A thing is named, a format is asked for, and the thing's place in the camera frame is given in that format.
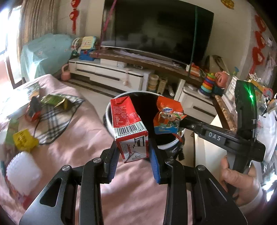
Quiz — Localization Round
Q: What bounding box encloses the orange snack wrapper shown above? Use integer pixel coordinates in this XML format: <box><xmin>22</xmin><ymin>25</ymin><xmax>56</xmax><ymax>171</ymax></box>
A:
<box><xmin>153</xmin><ymin>96</ymin><xmax>187</xmax><ymax>142</ymax></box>

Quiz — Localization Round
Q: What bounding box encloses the red milk carton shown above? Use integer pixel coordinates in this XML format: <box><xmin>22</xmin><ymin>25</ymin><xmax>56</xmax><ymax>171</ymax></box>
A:
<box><xmin>110</xmin><ymin>96</ymin><xmax>149</xmax><ymax>163</ymax></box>

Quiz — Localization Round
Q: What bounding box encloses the yellow snack packet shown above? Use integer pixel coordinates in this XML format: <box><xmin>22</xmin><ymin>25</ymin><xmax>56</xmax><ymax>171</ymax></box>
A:
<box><xmin>13</xmin><ymin>129</ymin><xmax>39</xmax><ymax>152</ymax></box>

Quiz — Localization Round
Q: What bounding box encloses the white rimmed trash bin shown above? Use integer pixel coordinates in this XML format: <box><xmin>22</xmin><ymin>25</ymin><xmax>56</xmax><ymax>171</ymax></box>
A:
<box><xmin>116</xmin><ymin>91</ymin><xmax>185</xmax><ymax>153</ymax></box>

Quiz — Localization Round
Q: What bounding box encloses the person's right hand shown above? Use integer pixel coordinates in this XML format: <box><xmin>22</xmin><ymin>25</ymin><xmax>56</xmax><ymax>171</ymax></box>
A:
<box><xmin>219</xmin><ymin>156</ymin><xmax>263</xmax><ymax>207</ymax></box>

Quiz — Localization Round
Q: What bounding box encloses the pink table cloth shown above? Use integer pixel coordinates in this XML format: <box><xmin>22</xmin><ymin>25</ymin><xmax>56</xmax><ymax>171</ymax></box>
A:
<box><xmin>0</xmin><ymin>74</ymin><xmax>193</xmax><ymax>225</ymax></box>

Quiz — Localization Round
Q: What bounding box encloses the plaid cloth mat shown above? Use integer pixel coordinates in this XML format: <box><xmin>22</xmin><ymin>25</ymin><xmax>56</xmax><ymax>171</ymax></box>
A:
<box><xmin>33</xmin><ymin>94</ymin><xmax>84</xmax><ymax>145</ymax></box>

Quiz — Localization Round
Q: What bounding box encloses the red crumpled can wrapper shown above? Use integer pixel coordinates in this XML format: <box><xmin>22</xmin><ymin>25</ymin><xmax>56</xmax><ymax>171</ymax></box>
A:
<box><xmin>25</xmin><ymin>97</ymin><xmax>42</xmax><ymax>122</ymax></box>

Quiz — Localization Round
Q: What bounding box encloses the green snack bag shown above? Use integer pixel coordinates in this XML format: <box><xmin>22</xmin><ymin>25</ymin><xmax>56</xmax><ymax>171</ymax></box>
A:
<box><xmin>40</xmin><ymin>94</ymin><xmax>72</xmax><ymax>111</ymax></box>

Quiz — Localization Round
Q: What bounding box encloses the black flat television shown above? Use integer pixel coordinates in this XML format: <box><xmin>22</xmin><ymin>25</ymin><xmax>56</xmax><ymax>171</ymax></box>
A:
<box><xmin>101</xmin><ymin>1</ymin><xmax>214</xmax><ymax>65</ymax></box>

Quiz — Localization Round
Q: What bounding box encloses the white TV cabinet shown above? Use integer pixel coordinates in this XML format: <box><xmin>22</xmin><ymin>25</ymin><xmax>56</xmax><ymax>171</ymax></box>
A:
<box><xmin>69</xmin><ymin>58</ymin><xmax>154</xmax><ymax>92</ymax></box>

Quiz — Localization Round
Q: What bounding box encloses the pink kettlebell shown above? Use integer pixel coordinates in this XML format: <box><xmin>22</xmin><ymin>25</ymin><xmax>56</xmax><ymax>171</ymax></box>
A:
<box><xmin>61</xmin><ymin>63</ymin><xmax>71</xmax><ymax>81</ymax></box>

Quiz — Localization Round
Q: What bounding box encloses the teal covered furniture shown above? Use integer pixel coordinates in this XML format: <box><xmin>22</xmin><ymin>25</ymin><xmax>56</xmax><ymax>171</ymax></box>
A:
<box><xmin>20</xmin><ymin>33</ymin><xmax>73</xmax><ymax>82</ymax></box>

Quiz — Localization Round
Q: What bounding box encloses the red hanging decoration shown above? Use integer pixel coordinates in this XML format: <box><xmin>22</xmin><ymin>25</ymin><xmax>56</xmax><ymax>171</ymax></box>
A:
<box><xmin>69</xmin><ymin>0</ymin><xmax>81</xmax><ymax>35</ymax></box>

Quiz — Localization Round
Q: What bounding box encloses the brown striped curtain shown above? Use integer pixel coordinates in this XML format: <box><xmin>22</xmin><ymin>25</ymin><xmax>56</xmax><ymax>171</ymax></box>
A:
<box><xmin>17</xmin><ymin>0</ymin><xmax>60</xmax><ymax>57</ymax></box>

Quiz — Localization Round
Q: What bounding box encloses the rainbow stacking ring toy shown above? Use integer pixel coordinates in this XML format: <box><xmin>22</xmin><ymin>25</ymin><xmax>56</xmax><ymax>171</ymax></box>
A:
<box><xmin>198</xmin><ymin>73</ymin><xmax>216</xmax><ymax>98</ymax></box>

